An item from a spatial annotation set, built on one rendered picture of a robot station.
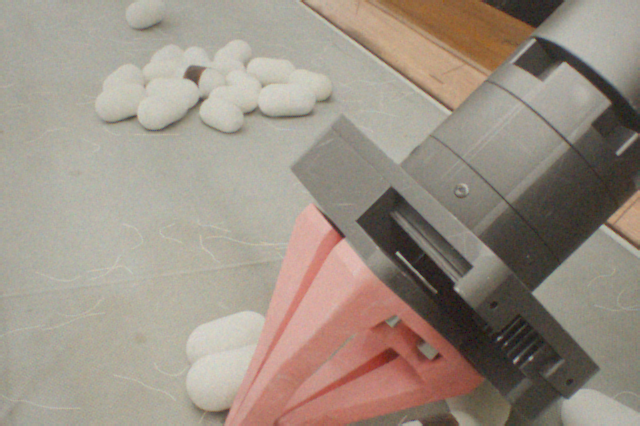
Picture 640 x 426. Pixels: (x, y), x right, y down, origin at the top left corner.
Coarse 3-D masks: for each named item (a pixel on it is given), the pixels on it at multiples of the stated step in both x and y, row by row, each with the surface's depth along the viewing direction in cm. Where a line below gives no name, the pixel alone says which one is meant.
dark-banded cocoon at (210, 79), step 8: (176, 72) 56; (208, 72) 55; (216, 72) 55; (200, 80) 55; (208, 80) 55; (216, 80) 55; (224, 80) 56; (200, 88) 55; (208, 88) 55; (200, 96) 56; (208, 96) 55
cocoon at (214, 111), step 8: (208, 104) 52; (216, 104) 51; (224, 104) 51; (232, 104) 51; (200, 112) 52; (208, 112) 51; (216, 112) 51; (224, 112) 51; (232, 112) 51; (240, 112) 51; (208, 120) 52; (216, 120) 51; (224, 120) 51; (232, 120) 51; (240, 120) 51; (224, 128) 51; (232, 128) 51
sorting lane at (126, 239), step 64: (0, 0) 76; (64, 0) 77; (128, 0) 77; (192, 0) 78; (256, 0) 78; (0, 64) 62; (64, 64) 62; (128, 64) 62; (320, 64) 63; (384, 64) 63; (0, 128) 52; (64, 128) 52; (128, 128) 52; (192, 128) 52; (256, 128) 52; (320, 128) 53; (384, 128) 53; (0, 192) 44; (64, 192) 45; (128, 192) 45; (192, 192) 45; (256, 192) 45; (0, 256) 39; (64, 256) 39; (128, 256) 39; (192, 256) 39; (256, 256) 40; (576, 256) 40; (0, 320) 35; (64, 320) 35; (128, 320) 35; (192, 320) 35; (576, 320) 36; (0, 384) 31; (64, 384) 31; (128, 384) 32
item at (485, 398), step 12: (480, 384) 29; (456, 396) 29; (468, 396) 29; (480, 396) 29; (492, 396) 29; (456, 408) 29; (468, 408) 29; (480, 408) 29; (492, 408) 29; (504, 408) 29; (480, 420) 29; (492, 420) 29; (504, 420) 29
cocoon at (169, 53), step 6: (162, 48) 60; (168, 48) 60; (174, 48) 60; (180, 48) 61; (156, 54) 59; (162, 54) 59; (168, 54) 59; (174, 54) 60; (180, 54) 60; (156, 60) 59; (162, 60) 59; (168, 60) 59; (174, 60) 60; (180, 60) 60
